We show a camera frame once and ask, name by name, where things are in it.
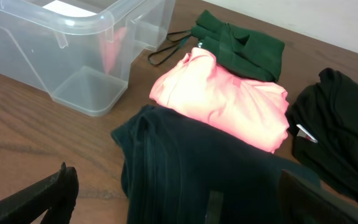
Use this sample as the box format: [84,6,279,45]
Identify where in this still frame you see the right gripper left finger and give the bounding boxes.
[0,163,79,224]

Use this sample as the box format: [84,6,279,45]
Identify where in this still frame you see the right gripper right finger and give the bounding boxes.
[278,170,358,224]

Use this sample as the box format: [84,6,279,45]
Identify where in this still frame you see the clear plastic storage bin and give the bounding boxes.
[0,0,175,116]

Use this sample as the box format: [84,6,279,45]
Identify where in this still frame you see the black folded garment with tag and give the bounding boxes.
[286,68,358,202]

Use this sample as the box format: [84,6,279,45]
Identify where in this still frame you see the pink folded shirt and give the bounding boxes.
[149,47,289,152]

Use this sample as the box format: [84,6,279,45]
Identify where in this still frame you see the dark teal folded garment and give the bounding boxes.
[111,105,320,223]

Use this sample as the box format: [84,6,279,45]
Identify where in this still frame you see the dark green folded garment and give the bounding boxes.
[147,10,285,83]

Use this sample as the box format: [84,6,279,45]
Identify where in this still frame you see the white label in bin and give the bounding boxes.
[43,0,96,17]

